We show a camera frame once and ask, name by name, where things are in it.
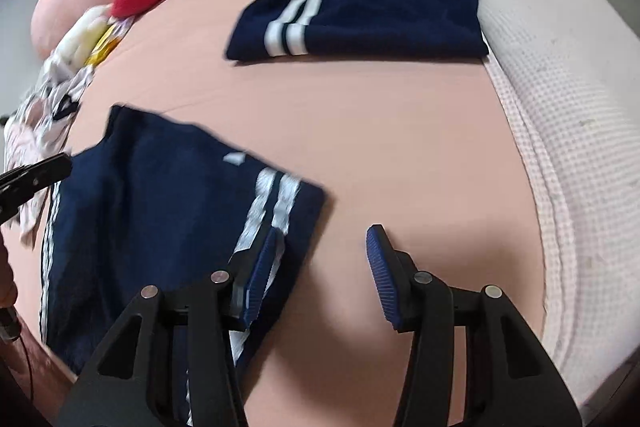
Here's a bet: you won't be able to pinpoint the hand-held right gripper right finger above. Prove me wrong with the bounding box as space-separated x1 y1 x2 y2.
366 224 583 427

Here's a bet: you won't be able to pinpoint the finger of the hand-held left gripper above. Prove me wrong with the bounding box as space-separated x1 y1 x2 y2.
0 153 73 224

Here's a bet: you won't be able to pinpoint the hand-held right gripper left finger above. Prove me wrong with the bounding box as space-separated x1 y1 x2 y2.
57 227 286 427

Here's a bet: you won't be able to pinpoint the navy pants grey side stripes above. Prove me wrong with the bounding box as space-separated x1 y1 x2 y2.
39 104 327 427

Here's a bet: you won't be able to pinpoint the pile of pink white clothes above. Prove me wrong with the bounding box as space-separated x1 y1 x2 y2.
2 107 76 243

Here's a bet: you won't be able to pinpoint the white shirt navy collar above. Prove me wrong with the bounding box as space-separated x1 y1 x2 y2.
30 57 96 128

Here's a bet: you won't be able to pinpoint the bed with pink sheet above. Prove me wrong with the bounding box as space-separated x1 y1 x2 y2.
0 0 551 427

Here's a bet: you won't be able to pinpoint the white plush toy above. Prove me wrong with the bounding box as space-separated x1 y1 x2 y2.
55 4 113 68

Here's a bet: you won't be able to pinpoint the yellow packet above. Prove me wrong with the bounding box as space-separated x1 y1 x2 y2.
85 19 133 68

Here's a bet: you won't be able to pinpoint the navy shorts white stripes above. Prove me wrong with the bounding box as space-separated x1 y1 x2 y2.
225 0 490 64

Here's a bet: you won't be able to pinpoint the white waffle blanket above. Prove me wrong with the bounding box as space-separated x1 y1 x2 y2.
340 0 640 408

